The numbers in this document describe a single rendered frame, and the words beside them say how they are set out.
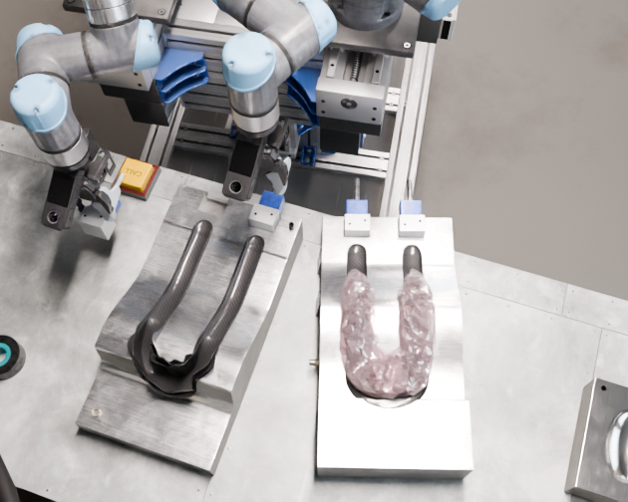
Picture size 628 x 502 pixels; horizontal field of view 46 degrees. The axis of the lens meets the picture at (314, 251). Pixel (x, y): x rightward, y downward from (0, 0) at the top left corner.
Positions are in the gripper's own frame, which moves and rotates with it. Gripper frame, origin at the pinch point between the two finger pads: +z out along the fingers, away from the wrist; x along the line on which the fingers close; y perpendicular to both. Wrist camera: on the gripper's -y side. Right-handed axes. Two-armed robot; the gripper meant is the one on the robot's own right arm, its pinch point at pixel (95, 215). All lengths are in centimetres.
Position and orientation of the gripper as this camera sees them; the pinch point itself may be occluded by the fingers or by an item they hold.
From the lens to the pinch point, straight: 145.8
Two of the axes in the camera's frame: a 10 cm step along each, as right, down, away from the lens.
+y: 3.2, -8.6, 3.9
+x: -9.5, -2.8, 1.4
